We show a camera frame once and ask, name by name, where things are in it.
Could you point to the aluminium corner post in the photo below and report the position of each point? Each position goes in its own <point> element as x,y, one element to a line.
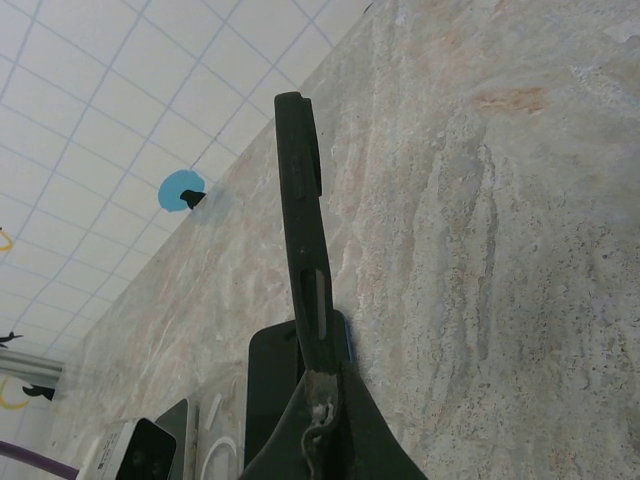
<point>30,367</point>

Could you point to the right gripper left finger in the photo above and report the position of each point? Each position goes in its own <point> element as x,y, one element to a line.
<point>285,450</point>

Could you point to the clear phone case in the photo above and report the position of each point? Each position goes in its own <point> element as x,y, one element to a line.
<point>214,411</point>

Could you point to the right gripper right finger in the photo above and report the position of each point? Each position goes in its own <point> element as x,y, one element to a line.
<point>365,450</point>

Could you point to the black phone case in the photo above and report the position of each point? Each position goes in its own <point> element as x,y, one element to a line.
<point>300,225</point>

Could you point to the penguin blue circle sticker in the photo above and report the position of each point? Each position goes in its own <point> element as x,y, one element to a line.
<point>172,192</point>

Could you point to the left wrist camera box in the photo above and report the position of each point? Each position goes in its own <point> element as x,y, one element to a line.
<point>145,450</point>

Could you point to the smartphone with blue frame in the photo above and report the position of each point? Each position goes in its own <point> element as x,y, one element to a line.
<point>270,380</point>

